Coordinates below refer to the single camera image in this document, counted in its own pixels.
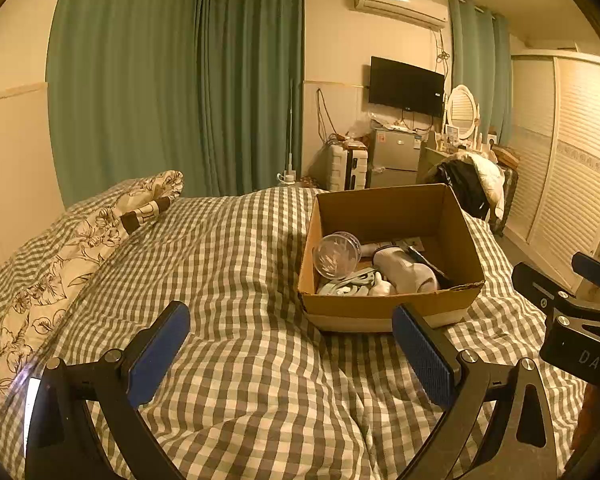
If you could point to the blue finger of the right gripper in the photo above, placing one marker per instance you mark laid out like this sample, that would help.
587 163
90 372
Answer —
587 268
549 296

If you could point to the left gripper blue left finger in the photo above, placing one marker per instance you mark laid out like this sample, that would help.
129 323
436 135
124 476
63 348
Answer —
152 351

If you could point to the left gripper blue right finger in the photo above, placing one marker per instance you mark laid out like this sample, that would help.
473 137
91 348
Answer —
430 354

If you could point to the grey knitted glove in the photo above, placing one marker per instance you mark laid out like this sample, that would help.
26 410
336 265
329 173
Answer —
407 276

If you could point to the blue floral tissue pack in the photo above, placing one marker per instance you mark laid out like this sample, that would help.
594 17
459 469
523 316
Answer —
367 282

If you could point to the clear round swab container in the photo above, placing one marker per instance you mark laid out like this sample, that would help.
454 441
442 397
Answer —
336 255

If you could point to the grey checked duvet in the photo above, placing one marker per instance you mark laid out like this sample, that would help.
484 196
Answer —
257 391

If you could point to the lit smartphone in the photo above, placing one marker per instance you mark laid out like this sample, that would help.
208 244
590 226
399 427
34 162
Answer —
32 391

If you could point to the chair with piled clothes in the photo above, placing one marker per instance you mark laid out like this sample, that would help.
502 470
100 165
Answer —
478 184

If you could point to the floral pillow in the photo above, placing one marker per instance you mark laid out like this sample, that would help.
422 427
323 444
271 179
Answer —
43 278

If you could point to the open cardboard box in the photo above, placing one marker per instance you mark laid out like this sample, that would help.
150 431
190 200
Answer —
368 251

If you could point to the white louvred wardrobe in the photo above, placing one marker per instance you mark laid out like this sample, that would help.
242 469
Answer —
556 135

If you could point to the oval white vanity mirror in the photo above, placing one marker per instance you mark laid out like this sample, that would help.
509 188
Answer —
462 116

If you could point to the silver mini fridge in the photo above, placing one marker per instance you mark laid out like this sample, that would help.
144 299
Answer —
394 158

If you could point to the white ribbed suitcase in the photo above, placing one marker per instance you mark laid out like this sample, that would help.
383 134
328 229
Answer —
346 166

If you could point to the green curtain by wardrobe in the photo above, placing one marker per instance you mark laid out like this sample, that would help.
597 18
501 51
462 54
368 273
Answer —
481 61

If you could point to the white air conditioner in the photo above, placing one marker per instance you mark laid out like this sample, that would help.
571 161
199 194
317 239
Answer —
425 12

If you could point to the large green curtain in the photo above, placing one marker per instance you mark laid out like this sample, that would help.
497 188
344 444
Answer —
211 88

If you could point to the black wall television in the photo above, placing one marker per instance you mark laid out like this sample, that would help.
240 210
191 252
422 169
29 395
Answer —
405 87

